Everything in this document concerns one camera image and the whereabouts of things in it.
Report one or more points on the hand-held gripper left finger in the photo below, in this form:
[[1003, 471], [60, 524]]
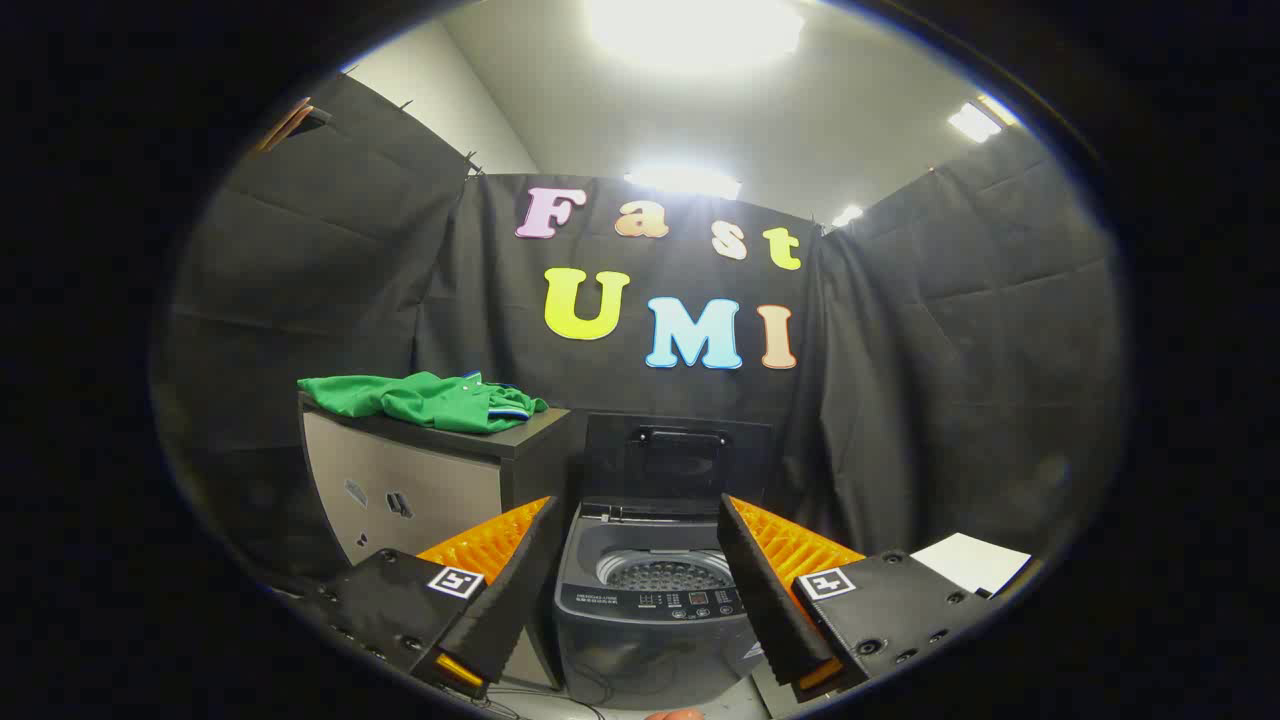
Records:
[[515, 590]]

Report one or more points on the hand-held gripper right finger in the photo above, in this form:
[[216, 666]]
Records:
[[765, 590]]

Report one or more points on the grey washing machine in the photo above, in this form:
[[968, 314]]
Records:
[[640, 640]]

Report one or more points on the dark glass washing machine lid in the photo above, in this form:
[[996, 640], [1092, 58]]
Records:
[[620, 460]]

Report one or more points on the green polo shirt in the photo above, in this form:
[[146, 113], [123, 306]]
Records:
[[430, 400]]

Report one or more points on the grey cabinet with dark top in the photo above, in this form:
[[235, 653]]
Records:
[[420, 480]]

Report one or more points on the white flat board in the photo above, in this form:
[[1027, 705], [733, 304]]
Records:
[[970, 562]]

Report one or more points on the black backdrop cloth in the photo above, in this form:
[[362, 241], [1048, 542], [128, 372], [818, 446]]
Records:
[[900, 350]]

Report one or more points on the ceiling light panel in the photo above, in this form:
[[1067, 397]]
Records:
[[974, 122], [685, 182], [847, 216], [695, 30]]

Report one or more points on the wooden frame piece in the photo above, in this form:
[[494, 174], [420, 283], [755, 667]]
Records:
[[285, 125]]

